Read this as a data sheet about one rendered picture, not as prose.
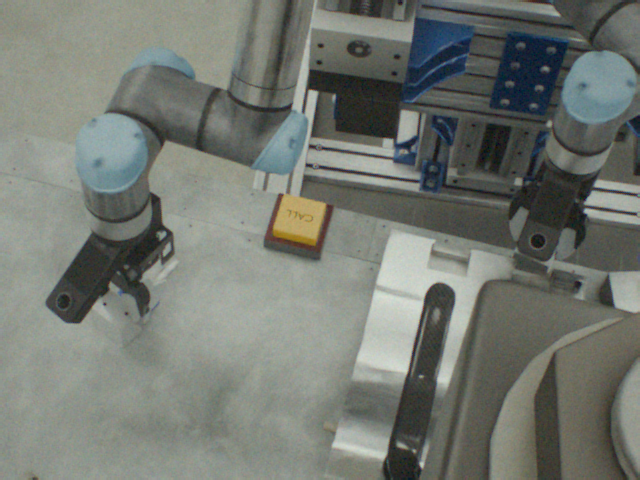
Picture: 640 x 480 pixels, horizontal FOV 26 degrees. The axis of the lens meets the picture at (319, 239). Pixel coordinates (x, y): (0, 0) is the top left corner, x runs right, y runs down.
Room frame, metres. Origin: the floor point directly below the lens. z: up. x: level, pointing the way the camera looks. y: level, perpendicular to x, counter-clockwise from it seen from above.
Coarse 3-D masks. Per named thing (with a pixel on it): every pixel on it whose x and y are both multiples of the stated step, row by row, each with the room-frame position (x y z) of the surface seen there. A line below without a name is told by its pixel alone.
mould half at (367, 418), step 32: (384, 256) 0.90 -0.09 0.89; (416, 256) 0.91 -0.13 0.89; (480, 256) 0.92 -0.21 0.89; (384, 288) 0.86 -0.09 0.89; (416, 288) 0.86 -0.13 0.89; (384, 320) 0.81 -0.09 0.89; (416, 320) 0.82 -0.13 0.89; (384, 352) 0.77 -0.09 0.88; (448, 352) 0.78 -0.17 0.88; (352, 384) 0.71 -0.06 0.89; (384, 384) 0.72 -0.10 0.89; (448, 384) 0.73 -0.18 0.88; (352, 416) 0.66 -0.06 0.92; (384, 416) 0.67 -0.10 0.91; (352, 448) 0.61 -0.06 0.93; (384, 448) 0.62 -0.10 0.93
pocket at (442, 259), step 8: (432, 248) 0.93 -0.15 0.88; (440, 248) 0.93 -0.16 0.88; (448, 248) 0.93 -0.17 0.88; (432, 256) 0.93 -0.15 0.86; (440, 256) 0.93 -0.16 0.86; (448, 256) 0.93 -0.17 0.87; (456, 256) 0.92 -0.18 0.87; (464, 256) 0.92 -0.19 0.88; (432, 264) 0.91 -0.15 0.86; (440, 264) 0.91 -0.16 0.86; (448, 264) 0.92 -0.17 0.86; (456, 264) 0.92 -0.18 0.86; (464, 264) 0.92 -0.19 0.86; (448, 272) 0.90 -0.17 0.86; (456, 272) 0.90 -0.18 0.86; (464, 272) 0.91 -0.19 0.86
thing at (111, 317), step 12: (168, 264) 0.89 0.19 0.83; (156, 276) 0.87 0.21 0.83; (108, 300) 0.82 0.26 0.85; (120, 300) 0.82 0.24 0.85; (96, 312) 0.80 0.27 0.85; (108, 312) 0.80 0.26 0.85; (120, 312) 0.80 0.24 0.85; (96, 324) 0.80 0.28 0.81; (108, 324) 0.79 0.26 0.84; (120, 324) 0.78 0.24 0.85; (132, 324) 0.79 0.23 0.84; (108, 336) 0.79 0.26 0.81; (120, 336) 0.78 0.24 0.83; (132, 336) 0.79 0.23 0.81
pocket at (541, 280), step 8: (512, 272) 0.91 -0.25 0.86; (520, 272) 0.91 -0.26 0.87; (528, 272) 0.91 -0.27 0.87; (536, 272) 0.91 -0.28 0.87; (544, 272) 0.91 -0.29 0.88; (552, 272) 0.91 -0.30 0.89; (512, 280) 0.90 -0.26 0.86; (520, 280) 0.90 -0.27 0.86; (528, 280) 0.90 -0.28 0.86; (536, 280) 0.91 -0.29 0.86; (544, 280) 0.91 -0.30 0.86; (552, 280) 0.90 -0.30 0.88; (536, 288) 0.89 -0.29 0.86; (544, 288) 0.89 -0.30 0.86
